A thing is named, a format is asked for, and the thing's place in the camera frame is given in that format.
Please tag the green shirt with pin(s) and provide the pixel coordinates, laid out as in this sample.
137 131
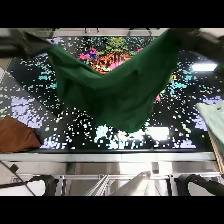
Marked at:
116 90

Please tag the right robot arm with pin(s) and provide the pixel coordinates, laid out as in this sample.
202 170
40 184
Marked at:
206 41

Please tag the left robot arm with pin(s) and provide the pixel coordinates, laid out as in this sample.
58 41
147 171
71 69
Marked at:
20 45

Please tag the brown garment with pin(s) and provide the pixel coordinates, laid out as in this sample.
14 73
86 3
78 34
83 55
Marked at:
15 135

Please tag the pale green garment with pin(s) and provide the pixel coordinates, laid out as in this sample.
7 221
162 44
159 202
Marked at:
213 120

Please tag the silver frame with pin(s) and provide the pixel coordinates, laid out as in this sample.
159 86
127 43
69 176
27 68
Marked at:
110 173

